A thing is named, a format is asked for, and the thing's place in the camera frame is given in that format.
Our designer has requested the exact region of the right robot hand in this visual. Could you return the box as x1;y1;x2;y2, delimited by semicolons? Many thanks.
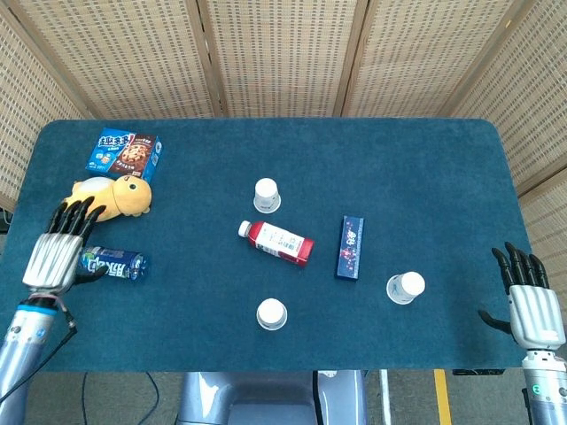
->
478;242;567;353

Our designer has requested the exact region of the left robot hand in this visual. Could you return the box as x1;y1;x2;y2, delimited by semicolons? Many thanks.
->
21;197;107;296

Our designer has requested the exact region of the white cup large blue flower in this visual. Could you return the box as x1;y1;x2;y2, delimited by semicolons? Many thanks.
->
386;271;426;307

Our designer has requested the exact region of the white cup green flower print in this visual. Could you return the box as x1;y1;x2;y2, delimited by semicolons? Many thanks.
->
252;177;283;213

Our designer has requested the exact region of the white cup small navy flower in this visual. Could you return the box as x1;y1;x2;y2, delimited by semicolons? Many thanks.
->
256;297;288;331

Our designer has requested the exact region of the blue water bottle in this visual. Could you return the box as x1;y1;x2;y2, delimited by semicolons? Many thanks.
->
78;246;150;283

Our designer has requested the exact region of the yellow plush toy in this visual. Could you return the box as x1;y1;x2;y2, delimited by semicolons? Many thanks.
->
60;174;153;222

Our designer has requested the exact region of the yellow floor tape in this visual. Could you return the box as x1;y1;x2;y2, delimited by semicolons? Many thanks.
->
433;369;453;425

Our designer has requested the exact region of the blue cookie box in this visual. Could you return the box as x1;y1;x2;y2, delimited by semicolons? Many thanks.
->
84;127;164;183

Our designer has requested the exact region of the blue table carpet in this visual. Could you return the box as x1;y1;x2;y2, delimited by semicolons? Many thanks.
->
0;118;558;373

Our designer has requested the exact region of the dark blue long box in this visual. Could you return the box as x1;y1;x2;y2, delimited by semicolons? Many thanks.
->
335;215;366;282

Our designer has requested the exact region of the red juice bottle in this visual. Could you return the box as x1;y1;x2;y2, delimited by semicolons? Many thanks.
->
237;220;315;268

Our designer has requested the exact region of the grey robot torso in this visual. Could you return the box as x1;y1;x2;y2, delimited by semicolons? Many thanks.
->
176;370;369;425

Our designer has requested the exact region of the bamboo folding screen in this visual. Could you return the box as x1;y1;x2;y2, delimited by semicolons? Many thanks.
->
0;0;567;342

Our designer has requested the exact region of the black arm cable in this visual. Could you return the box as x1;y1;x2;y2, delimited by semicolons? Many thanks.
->
0;305;79;399

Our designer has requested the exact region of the black floor cable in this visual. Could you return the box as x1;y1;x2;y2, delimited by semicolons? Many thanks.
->
82;371;160;425

